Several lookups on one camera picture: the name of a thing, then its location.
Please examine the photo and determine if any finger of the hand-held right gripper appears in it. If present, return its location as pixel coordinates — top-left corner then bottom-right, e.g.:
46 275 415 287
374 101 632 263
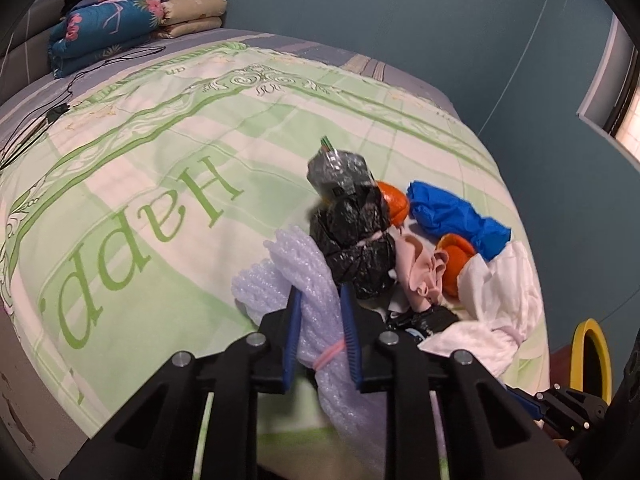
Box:
504 384 610 432

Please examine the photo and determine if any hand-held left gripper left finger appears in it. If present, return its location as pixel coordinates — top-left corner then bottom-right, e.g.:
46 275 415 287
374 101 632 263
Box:
57 287 302 480

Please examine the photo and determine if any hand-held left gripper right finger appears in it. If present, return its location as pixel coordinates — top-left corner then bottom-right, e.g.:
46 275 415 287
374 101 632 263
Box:
340 282 584 480

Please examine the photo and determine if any white foam wrap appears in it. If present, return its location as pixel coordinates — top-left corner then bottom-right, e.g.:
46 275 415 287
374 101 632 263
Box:
231 225 396 480

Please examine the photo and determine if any yellow trash bin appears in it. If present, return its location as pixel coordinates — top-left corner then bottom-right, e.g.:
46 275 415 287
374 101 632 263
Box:
570 318 612 405

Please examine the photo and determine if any black plastic bag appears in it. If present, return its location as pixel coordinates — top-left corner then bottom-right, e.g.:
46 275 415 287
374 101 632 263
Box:
306 136 397 301

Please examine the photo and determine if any orange peel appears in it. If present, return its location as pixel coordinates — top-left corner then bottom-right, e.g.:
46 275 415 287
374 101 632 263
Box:
434 232 478 297
375 180 412 228

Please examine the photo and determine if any black plastic wrapper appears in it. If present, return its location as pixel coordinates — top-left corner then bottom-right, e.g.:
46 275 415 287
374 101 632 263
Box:
386 307 461 345

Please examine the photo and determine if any pink cloth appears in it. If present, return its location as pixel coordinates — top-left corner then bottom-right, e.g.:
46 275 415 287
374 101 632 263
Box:
392 225 453 313

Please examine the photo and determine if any white tissue paper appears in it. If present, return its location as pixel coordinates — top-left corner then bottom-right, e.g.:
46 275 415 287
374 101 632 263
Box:
422 241 544 382

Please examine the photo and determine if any blue plastic bag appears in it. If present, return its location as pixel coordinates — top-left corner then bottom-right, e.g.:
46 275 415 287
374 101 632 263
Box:
405 180 512 262

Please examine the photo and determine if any green printed bed cover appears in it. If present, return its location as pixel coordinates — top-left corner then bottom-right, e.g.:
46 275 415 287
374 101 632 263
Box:
0 40 551 480

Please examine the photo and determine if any grey striped bed sheet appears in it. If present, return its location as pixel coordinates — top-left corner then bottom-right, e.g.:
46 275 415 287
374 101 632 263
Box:
0 27 458 128

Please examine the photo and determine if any window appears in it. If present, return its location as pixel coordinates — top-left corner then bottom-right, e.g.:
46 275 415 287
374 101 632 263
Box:
576 11 640 171

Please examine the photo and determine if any beige folded blanket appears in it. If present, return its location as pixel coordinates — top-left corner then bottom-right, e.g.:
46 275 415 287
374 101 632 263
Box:
152 0 228 40

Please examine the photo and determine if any blue floral folded blanket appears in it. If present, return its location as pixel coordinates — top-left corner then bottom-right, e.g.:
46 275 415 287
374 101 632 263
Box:
47 0 168 80

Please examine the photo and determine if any black cable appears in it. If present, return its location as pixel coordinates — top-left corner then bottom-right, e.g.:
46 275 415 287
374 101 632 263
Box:
0 45 167 172

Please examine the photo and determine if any thin white wall wire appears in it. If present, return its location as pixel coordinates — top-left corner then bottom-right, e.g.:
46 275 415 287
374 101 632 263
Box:
476 0 560 137

